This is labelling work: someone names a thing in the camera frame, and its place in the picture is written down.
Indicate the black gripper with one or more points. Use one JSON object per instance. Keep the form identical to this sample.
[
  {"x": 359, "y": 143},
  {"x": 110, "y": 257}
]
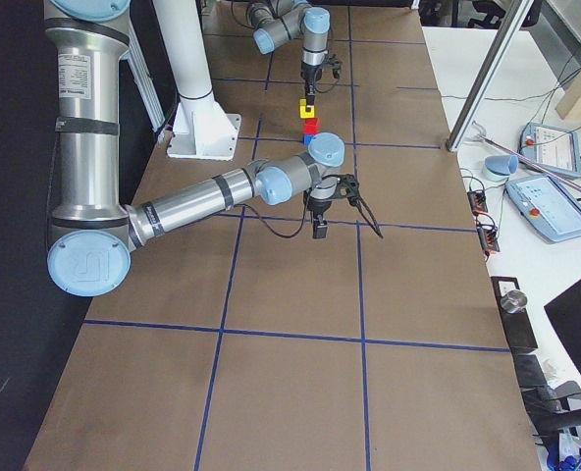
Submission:
[
  {"x": 310, "y": 75},
  {"x": 319, "y": 206}
]

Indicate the yellow wooden block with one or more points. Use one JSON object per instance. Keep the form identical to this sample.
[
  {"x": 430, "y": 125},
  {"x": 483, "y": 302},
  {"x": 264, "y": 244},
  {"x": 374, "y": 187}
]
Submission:
[{"x": 306, "y": 111}]

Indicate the red wooden block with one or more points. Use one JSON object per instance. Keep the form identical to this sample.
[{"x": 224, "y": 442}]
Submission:
[{"x": 311, "y": 126}]

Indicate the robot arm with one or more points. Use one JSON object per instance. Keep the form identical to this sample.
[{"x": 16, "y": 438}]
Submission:
[
  {"x": 91, "y": 234},
  {"x": 276, "y": 23}
]

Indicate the brown paper table cover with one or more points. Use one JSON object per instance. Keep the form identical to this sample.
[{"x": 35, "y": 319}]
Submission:
[{"x": 242, "y": 343}]

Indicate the orange black connector box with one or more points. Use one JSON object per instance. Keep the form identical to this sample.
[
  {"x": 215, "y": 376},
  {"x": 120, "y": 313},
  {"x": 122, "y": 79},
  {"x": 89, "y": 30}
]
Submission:
[{"x": 477, "y": 201}]

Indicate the long grabber stick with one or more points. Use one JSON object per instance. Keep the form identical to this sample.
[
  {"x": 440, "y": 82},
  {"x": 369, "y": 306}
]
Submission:
[{"x": 482, "y": 136}]

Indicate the mint green tape roll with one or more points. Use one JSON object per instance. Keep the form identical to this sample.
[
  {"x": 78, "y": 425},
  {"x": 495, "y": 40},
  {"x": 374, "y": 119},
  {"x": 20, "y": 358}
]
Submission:
[{"x": 494, "y": 177}]

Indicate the light blue cup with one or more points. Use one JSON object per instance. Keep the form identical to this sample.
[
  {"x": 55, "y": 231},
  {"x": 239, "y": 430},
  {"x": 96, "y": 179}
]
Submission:
[{"x": 501, "y": 165}]

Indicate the metal cup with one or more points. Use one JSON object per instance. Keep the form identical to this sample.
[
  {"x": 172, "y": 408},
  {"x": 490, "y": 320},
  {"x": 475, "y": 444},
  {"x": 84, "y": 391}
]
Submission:
[{"x": 513, "y": 301}]

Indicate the near teach pendant tablet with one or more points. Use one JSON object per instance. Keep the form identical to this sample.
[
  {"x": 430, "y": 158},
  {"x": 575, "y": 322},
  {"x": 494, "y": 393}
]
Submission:
[{"x": 547, "y": 206}]

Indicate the teach pendant tablet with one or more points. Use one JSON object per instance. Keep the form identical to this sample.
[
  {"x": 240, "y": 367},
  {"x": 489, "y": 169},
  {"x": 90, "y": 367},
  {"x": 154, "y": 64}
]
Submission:
[
  {"x": 553, "y": 148},
  {"x": 547, "y": 206}
]

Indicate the black box on table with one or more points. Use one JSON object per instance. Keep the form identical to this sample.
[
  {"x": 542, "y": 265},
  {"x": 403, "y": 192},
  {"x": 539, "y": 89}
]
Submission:
[{"x": 515, "y": 322}]

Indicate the far teach pendant tablet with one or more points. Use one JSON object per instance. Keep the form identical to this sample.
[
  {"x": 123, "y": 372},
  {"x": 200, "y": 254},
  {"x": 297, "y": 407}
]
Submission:
[{"x": 553, "y": 148}]

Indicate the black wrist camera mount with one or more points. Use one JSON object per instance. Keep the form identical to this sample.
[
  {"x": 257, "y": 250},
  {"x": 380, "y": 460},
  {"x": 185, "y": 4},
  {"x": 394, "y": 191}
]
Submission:
[
  {"x": 333, "y": 64},
  {"x": 347, "y": 187}
]

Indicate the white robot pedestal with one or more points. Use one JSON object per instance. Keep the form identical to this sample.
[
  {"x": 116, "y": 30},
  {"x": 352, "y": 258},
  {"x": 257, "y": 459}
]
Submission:
[{"x": 201, "y": 129}]

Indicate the aluminium frame post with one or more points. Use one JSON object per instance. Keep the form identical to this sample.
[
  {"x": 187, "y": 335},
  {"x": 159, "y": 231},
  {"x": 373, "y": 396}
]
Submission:
[{"x": 512, "y": 22}]

